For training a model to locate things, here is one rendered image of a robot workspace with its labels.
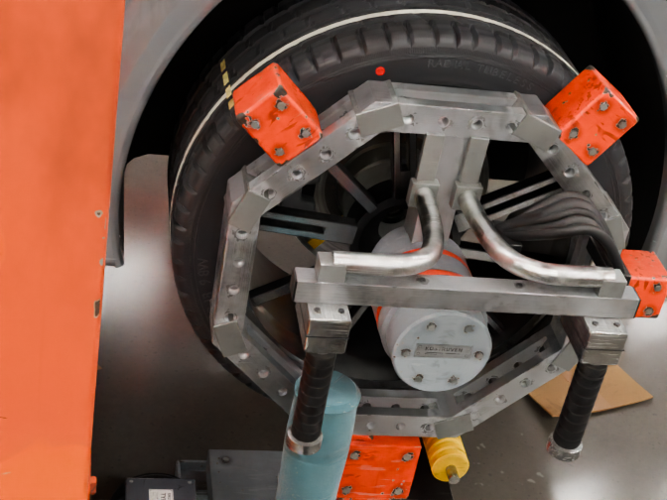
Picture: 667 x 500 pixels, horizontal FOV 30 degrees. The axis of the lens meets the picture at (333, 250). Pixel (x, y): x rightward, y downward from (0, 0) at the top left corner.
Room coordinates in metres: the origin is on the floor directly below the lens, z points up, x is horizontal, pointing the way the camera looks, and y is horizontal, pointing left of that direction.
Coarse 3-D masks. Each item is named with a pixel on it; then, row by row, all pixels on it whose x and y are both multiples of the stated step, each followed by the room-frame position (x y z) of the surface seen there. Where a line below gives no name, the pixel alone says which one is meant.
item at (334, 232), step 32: (416, 160) 1.50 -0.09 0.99; (352, 192) 1.48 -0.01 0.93; (384, 192) 1.52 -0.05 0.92; (512, 192) 1.54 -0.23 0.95; (544, 192) 1.55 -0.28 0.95; (288, 224) 1.47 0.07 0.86; (320, 224) 1.47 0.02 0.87; (352, 224) 1.49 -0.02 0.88; (256, 256) 1.63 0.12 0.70; (480, 256) 1.53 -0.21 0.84; (544, 256) 1.57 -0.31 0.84; (256, 288) 1.47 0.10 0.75; (288, 288) 1.47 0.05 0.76; (256, 320) 1.44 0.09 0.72; (288, 320) 1.54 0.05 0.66; (352, 320) 1.49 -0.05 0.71; (512, 320) 1.56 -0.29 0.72; (288, 352) 1.45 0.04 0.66; (352, 352) 1.54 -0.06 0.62; (384, 352) 1.56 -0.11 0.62; (384, 384) 1.49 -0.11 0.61
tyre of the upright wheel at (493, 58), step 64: (320, 0) 1.61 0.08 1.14; (384, 0) 1.58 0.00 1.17; (448, 0) 1.60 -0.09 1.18; (320, 64) 1.45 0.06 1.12; (384, 64) 1.46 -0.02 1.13; (448, 64) 1.48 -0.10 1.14; (512, 64) 1.50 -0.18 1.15; (192, 128) 1.51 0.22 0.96; (192, 192) 1.41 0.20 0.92; (192, 256) 1.41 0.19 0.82; (192, 320) 1.42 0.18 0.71
